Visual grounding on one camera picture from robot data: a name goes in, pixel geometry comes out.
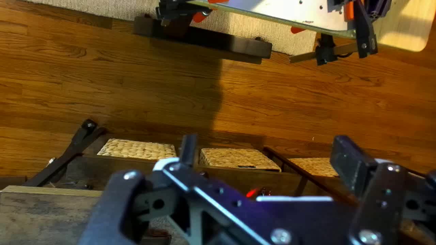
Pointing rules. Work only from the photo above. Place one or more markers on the dark wooden table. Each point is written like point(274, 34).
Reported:
point(75, 147)

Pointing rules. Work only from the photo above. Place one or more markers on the black base clamp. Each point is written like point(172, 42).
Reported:
point(326, 52)

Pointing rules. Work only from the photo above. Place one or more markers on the woven storage basket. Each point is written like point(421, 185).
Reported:
point(136, 149)
point(315, 166)
point(239, 158)

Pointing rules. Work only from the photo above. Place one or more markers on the small red object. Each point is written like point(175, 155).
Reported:
point(252, 192)

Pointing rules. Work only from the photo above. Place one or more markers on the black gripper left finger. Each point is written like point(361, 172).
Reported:
point(136, 213)

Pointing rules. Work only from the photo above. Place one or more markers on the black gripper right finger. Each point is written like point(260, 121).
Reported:
point(386, 199)

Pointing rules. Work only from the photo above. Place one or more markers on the black base bracket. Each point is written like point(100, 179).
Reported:
point(363, 32)
point(175, 14)

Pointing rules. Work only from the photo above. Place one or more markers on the light wooden board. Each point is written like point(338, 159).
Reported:
point(403, 22)

